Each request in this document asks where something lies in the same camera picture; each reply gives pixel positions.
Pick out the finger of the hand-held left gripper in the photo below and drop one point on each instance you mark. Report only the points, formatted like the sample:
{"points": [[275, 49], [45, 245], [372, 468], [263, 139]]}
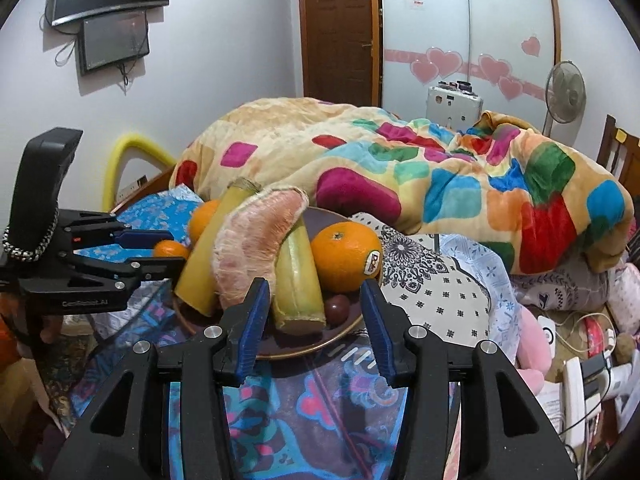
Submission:
{"points": [[155, 266], [145, 238]]}

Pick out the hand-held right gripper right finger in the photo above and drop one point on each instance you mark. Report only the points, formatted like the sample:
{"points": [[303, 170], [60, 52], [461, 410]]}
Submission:
{"points": [[382, 332]]}

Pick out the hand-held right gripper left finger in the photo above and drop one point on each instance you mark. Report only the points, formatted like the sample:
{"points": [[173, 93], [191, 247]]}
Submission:
{"points": [[250, 330]]}

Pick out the small tangerine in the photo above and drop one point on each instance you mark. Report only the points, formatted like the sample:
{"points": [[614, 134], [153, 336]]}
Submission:
{"points": [[167, 250]]}

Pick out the small dark red fruit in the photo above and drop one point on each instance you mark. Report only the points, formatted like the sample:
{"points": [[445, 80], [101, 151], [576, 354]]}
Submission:
{"points": [[337, 307]]}

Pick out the purple plate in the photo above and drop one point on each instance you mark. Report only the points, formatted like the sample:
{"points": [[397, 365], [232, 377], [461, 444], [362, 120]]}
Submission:
{"points": [[300, 345]]}

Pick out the large orange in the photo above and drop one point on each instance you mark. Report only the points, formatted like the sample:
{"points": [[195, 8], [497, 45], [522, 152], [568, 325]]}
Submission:
{"points": [[345, 257], [202, 220]]}

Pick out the yellow sugar cane piece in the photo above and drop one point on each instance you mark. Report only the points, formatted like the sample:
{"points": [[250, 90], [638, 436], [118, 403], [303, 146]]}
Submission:
{"points": [[215, 255], [297, 285]]}

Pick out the peeled pomelo segment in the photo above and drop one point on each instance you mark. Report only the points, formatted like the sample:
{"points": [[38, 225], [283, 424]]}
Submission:
{"points": [[260, 240]]}

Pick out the person's left hand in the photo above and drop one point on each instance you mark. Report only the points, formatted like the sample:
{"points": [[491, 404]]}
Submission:
{"points": [[51, 331]]}

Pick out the white patterned cloth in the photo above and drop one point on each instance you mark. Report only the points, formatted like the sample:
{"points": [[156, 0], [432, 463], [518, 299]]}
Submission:
{"points": [[440, 290]]}

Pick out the yellow foam tube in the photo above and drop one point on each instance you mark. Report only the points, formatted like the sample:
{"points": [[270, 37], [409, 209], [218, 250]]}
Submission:
{"points": [[120, 152]]}

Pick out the blue patterned bedsheet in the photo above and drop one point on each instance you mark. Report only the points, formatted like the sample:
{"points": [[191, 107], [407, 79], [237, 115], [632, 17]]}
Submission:
{"points": [[300, 410]]}

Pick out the pink plush toy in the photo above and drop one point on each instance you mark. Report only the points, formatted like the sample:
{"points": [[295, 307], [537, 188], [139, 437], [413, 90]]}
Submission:
{"points": [[535, 350]]}

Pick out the colourful patchwork blanket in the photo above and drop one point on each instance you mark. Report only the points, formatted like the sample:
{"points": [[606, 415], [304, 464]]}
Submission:
{"points": [[400, 175]]}

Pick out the grey pillow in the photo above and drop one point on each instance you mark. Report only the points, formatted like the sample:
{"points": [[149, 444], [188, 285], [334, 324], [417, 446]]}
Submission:
{"points": [[565, 280]]}

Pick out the white power strip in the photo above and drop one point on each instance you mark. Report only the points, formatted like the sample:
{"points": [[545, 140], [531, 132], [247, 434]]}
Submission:
{"points": [[580, 400]]}

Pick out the pink patterned pillow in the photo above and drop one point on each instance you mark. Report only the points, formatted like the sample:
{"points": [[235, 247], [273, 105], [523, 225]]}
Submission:
{"points": [[625, 285]]}

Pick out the brown wooden door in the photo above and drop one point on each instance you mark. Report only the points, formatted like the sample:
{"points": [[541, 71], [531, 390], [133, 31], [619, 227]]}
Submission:
{"points": [[340, 30]]}

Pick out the standing fan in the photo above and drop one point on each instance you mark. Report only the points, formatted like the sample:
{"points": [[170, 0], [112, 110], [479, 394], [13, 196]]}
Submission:
{"points": [[565, 92]]}

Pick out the wardrobe with pink hearts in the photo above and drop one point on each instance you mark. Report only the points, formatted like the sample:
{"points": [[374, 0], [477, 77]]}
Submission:
{"points": [[470, 15]]}

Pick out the wooden bed frame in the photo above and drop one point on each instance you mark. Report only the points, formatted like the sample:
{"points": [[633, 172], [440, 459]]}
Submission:
{"points": [[145, 190]]}

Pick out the wall socket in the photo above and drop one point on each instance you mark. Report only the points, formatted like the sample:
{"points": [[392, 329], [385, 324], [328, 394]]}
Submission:
{"points": [[132, 185]]}

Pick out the small wall monitor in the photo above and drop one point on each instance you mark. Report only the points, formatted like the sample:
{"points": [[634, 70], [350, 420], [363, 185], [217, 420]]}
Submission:
{"points": [[114, 42]]}

